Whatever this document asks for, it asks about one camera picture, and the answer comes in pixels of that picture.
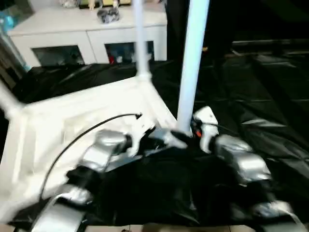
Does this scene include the white plastic table top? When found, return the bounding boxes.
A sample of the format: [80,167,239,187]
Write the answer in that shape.
[0,73,188,219]

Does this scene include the black plastic mat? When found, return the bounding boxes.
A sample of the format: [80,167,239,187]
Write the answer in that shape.
[0,53,309,228]

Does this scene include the black draped furniture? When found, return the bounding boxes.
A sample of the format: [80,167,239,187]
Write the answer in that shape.
[166,0,309,61]

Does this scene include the black parts in clear bag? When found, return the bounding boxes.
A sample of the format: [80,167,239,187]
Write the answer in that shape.
[97,7,122,25]

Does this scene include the white sideboard cabinet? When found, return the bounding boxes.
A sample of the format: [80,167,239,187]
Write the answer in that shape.
[8,4,169,68]

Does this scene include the grey curtain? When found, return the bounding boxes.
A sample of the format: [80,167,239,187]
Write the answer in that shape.
[0,33,26,80]

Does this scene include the blue white plastic package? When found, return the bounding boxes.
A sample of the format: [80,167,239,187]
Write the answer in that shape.
[0,9,16,31]

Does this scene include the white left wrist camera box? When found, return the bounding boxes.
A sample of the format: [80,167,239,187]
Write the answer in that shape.
[129,122,157,157]

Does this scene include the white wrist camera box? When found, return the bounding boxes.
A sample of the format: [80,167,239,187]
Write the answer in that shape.
[192,105,220,154]
[129,122,157,157]

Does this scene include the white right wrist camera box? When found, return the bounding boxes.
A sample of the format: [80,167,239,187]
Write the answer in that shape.
[192,105,220,154]

